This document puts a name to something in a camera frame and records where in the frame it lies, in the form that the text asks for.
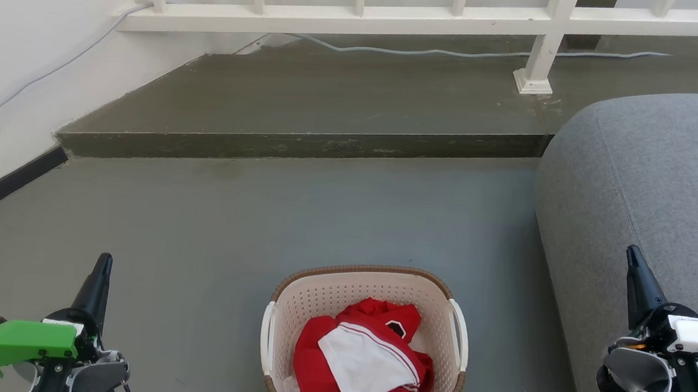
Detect red and white garment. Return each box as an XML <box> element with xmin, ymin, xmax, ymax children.
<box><xmin>290</xmin><ymin>292</ymin><xmax>441</xmax><ymax>392</ymax></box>

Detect grey cable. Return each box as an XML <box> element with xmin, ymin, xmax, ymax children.
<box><xmin>289</xmin><ymin>23</ymin><xmax>673</xmax><ymax>79</ymax></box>
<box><xmin>0</xmin><ymin>0</ymin><xmax>153</xmax><ymax>153</ymax></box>

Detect grey fabric sofa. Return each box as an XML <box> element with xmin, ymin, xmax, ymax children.
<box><xmin>519</xmin><ymin>80</ymin><xmax>698</xmax><ymax>392</ymax></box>

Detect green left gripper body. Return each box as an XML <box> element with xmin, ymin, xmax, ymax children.
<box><xmin>0</xmin><ymin>303</ymin><xmax>106</xmax><ymax>392</ymax></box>

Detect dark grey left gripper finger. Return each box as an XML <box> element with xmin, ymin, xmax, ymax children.
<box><xmin>69</xmin><ymin>250</ymin><xmax>114</xmax><ymax>329</ymax></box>

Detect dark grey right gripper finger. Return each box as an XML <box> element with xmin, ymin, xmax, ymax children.
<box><xmin>620</xmin><ymin>245</ymin><xmax>673</xmax><ymax>332</ymax></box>

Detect black baseboard strip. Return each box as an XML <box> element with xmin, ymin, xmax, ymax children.
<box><xmin>0</xmin><ymin>140</ymin><xmax>71</xmax><ymax>242</ymax></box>

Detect white railing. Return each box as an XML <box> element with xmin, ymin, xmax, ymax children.
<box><xmin>111</xmin><ymin>0</ymin><xmax>698</xmax><ymax>109</ymax></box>

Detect beige perforated laundry basket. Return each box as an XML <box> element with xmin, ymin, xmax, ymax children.
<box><xmin>256</xmin><ymin>256</ymin><xmax>476</xmax><ymax>392</ymax></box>

